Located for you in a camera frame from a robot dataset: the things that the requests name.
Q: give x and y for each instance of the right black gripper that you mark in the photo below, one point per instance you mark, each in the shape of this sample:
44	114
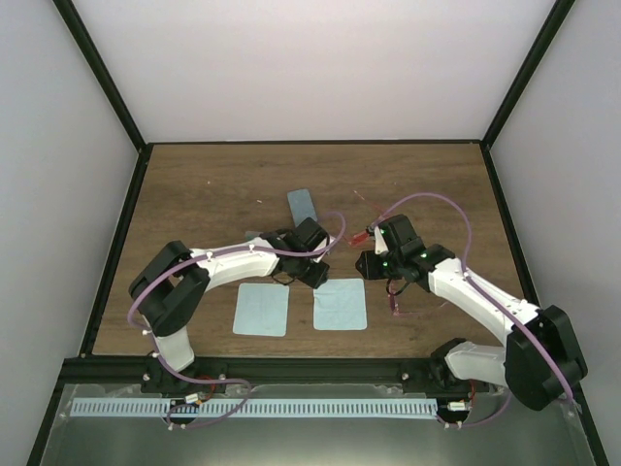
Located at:
370	272

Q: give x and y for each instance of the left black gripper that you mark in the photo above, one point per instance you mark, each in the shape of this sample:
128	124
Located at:
315	280

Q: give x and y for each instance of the light blue cloth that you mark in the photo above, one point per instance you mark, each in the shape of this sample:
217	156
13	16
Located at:
261	310
340	305

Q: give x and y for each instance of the pink sunglasses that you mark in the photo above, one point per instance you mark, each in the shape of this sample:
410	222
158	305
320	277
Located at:
394	306

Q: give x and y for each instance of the green glasses case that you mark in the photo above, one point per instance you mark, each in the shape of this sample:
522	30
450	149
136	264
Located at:
250	235

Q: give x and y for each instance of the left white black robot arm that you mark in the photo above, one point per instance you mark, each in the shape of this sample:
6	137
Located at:
168	291

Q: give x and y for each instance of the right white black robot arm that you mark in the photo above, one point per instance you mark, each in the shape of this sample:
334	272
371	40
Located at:
538	357

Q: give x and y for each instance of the red sunglasses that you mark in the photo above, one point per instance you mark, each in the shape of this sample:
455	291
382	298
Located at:
359	238

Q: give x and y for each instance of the closed blue-grey glasses case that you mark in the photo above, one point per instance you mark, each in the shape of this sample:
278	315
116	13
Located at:
301	206

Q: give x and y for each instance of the light blue slotted cable duct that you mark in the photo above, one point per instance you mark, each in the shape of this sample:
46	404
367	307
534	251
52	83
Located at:
257	408

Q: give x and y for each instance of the black aluminium frame rail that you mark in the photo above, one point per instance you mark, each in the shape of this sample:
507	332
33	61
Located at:
412	374

